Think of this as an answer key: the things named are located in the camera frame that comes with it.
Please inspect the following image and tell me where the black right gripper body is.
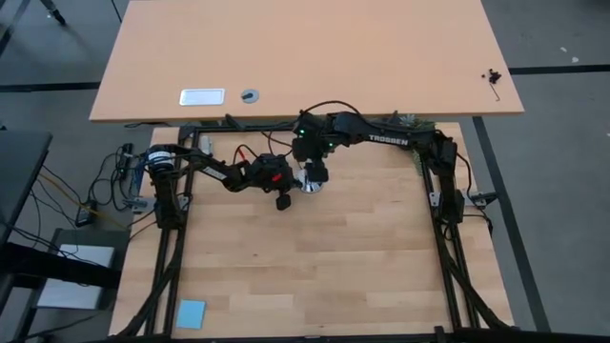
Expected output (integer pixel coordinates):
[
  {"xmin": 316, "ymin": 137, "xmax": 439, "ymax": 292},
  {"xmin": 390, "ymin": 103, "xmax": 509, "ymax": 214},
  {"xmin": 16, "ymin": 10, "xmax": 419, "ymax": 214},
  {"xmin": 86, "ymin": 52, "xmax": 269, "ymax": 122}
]
[{"xmin": 292, "ymin": 134, "xmax": 336, "ymax": 164}]

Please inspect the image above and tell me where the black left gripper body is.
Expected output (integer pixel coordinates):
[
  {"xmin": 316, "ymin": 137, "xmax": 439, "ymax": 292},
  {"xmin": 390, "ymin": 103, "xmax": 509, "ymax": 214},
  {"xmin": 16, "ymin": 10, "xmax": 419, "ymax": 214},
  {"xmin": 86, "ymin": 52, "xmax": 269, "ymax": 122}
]
[{"xmin": 250, "ymin": 151, "xmax": 297, "ymax": 195}]

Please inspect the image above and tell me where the chrome lamp base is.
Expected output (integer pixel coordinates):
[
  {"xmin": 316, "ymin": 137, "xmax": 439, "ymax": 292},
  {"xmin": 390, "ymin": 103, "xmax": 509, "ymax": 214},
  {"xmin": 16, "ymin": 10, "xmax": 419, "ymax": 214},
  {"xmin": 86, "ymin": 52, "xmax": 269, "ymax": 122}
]
[{"xmin": 291, "ymin": 164, "xmax": 325, "ymax": 195}]

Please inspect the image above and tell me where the beige wooden desk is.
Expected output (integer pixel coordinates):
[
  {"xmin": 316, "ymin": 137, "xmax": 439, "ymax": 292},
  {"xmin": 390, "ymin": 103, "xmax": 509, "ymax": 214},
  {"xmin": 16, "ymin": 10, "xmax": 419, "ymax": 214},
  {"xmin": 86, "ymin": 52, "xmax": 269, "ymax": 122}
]
[{"xmin": 88, "ymin": 0, "xmax": 526, "ymax": 125}]

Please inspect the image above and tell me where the potted succulent plant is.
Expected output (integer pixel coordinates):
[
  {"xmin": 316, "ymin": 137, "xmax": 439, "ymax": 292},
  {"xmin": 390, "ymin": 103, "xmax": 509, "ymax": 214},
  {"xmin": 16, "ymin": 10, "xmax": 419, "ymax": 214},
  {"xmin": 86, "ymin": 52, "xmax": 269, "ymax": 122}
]
[{"xmin": 371, "ymin": 112, "xmax": 437, "ymax": 176}]

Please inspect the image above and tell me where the black power strip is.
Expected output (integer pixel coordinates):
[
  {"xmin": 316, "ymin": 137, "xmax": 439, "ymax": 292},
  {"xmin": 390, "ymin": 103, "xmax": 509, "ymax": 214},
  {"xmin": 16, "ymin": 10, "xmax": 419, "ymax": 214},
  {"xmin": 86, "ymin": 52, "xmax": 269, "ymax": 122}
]
[{"xmin": 117, "ymin": 141, "xmax": 135, "ymax": 178}]

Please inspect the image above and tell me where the blue sticky note pad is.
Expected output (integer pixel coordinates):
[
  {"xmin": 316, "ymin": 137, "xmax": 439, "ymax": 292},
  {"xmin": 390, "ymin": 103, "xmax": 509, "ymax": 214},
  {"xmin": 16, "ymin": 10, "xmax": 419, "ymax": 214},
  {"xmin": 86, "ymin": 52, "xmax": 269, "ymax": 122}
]
[{"xmin": 174, "ymin": 298, "xmax": 208, "ymax": 332}]

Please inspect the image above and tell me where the black power adapter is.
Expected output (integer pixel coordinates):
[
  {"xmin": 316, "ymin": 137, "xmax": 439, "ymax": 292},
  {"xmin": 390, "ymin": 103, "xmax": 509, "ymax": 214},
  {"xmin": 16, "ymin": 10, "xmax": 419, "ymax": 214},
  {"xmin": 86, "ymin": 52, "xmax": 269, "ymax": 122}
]
[{"xmin": 74, "ymin": 200, "xmax": 100, "ymax": 229}]

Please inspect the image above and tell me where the white board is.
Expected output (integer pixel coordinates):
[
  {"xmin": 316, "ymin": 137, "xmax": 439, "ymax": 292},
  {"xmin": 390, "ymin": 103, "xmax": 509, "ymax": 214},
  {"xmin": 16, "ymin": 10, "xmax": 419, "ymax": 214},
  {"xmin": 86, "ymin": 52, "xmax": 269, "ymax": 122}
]
[{"xmin": 35, "ymin": 243, "xmax": 116, "ymax": 312}]

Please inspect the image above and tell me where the black desk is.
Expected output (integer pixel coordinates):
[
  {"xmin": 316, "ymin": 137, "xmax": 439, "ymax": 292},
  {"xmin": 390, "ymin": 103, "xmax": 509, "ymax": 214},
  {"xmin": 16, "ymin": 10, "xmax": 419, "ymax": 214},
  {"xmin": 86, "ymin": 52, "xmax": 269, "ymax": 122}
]
[{"xmin": 0, "ymin": 130, "xmax": 53, "ymax": 247}]

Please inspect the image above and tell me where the black tripod leg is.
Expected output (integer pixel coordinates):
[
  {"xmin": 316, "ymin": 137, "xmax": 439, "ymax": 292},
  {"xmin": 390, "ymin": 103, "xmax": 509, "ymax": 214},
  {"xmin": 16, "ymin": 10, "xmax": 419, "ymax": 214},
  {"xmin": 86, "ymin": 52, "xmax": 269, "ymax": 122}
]
[{"xmin": 37, "ymin": 0, "xmax": 68, "ymax": 27}]

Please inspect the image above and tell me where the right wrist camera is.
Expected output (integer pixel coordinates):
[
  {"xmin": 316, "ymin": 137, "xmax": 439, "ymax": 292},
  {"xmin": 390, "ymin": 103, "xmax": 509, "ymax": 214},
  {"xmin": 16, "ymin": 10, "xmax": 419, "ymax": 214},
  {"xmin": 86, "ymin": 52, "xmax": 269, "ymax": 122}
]
[{"xmin": 304, "ymin": 159, "xmax": 331, "ymax": 185}]

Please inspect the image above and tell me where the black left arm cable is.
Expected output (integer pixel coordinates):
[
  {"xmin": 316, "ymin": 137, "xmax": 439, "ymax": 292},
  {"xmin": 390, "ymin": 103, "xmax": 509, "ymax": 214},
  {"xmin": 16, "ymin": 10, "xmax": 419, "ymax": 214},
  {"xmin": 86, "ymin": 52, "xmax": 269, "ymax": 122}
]
[{"xmin": 232, "ymin": 142, "xmax": 262, "ymax": 167}]

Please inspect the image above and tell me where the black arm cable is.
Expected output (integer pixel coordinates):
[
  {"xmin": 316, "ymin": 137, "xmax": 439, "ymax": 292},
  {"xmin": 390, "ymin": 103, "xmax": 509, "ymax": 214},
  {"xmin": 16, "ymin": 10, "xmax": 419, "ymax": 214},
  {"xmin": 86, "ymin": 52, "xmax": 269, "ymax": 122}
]
[
  {"xmin": 303, "ymin": 98, "xmax": 366, "ymax": 120},
  {"xmin": 232, "ymin": 142, "xmax": 262, "ymax": 167}
]

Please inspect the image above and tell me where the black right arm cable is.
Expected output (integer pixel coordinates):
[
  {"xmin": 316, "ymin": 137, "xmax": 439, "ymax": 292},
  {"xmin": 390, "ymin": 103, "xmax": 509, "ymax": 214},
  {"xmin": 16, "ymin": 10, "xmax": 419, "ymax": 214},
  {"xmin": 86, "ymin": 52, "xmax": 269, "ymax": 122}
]
[{"xmin": 303, "ymin": 98, "xmax": 366, "ymax": 120}]

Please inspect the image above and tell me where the black aluminium frame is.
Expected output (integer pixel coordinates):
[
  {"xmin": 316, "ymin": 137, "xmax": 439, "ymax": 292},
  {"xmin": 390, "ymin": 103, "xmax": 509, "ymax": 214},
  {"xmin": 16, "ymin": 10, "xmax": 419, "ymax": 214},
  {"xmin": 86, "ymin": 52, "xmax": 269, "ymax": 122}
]
[{"xmin": 102, "ymin": 118, "xmax": 610, "ymax": 343}]

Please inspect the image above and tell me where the silver metal bracket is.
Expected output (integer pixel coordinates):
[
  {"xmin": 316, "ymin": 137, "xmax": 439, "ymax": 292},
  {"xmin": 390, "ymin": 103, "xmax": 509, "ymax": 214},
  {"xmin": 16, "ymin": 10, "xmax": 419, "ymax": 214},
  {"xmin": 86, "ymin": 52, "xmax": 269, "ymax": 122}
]
[
  {"xmin": 122, "ymin": 196, "xmax": 159, "ymax": 214},
  {"xmin": 427, "ymin": 190, "xmax": 498, "ymax": 210}
]

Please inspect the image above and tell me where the black floor cable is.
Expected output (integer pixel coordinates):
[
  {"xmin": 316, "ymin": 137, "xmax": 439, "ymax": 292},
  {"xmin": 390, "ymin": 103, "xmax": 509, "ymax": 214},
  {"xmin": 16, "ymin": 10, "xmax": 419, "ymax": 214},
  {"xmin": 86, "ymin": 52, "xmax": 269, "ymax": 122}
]
[{"xmin": 28, "ymin": 142, "xmax": 150, "ymax": 239}]

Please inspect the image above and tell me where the yellow floor cable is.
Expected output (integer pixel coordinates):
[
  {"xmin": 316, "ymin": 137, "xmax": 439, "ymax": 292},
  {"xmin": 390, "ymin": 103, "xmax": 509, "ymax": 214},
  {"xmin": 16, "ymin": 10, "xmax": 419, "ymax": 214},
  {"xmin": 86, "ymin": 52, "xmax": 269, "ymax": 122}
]
[{"xmin": 36, "ymin": 171, "xmax": 129, "ymax": 231}]

